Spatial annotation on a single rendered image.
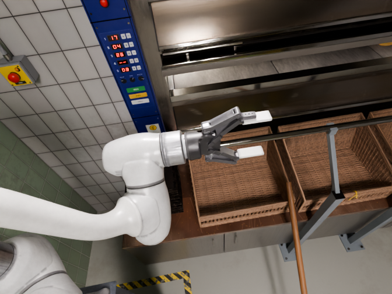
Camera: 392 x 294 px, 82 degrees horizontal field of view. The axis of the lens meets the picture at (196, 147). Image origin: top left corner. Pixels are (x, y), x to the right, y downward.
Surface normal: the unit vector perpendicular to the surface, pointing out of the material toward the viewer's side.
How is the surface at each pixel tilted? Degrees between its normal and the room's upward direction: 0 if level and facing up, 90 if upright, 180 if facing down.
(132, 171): 53
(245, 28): 70
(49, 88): 90
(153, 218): 59
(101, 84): 90
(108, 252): 0
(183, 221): 0
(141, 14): 90
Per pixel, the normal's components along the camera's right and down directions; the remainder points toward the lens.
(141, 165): 0.11, 0.21
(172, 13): 0.08, 0.51
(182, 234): -0.09, -0.62
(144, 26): 0.12, 0.77
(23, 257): 0.66, -0.56
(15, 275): 0.62, -0.10
